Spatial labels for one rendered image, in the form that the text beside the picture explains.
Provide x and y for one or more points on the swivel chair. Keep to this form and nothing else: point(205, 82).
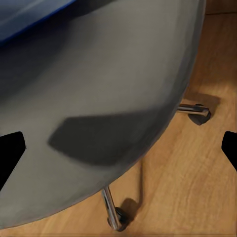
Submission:
point(92, 88)

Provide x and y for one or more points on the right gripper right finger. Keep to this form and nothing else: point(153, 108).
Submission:
point(229, 147)

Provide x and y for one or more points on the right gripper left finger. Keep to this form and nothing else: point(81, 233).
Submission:
point(12, 147)

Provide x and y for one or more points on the folder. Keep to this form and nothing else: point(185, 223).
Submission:
point(17, 16)

